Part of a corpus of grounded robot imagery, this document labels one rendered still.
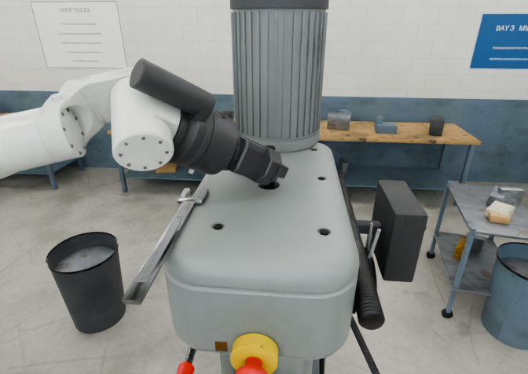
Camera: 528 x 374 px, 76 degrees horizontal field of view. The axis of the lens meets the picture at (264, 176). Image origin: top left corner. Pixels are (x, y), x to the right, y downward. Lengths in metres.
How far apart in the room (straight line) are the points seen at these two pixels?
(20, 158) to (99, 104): 0.11
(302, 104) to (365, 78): 4.17
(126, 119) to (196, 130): 0.08
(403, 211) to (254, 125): 0.42
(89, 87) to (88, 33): 5.04
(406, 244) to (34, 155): 0.79
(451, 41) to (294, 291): 4.82
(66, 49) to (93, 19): 0.61
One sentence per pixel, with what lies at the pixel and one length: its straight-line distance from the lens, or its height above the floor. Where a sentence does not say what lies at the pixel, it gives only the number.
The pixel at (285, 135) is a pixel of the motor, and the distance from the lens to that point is 0.71.
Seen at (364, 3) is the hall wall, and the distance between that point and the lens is 4.79.
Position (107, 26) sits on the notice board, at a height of 2.07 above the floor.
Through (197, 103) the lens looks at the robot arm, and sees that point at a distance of 0.42.
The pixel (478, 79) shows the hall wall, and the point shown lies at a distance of 5.33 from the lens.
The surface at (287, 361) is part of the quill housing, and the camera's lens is 0.73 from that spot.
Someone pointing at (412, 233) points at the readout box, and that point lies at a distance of 0.91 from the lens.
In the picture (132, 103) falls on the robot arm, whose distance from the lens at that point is 0.41.
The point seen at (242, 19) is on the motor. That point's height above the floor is 2.15.
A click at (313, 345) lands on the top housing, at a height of 1.77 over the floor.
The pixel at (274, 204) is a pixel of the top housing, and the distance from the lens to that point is 0.52.
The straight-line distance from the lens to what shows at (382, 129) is 4.39.
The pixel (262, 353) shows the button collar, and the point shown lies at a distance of 0.47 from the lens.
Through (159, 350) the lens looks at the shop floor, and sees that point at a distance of 2.82.
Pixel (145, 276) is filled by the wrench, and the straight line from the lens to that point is 0.40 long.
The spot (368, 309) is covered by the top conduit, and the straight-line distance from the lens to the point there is 0.49.
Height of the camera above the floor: 2.15
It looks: 25 degrees down
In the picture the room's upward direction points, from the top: straight up
